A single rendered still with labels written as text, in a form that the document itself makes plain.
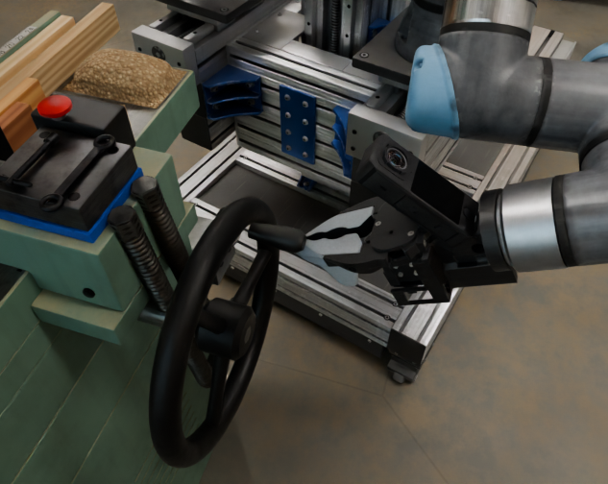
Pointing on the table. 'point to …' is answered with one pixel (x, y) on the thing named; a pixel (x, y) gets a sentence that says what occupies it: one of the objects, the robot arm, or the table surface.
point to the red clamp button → (55, 107)
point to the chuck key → (29, 163)
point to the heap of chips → (125, 77)
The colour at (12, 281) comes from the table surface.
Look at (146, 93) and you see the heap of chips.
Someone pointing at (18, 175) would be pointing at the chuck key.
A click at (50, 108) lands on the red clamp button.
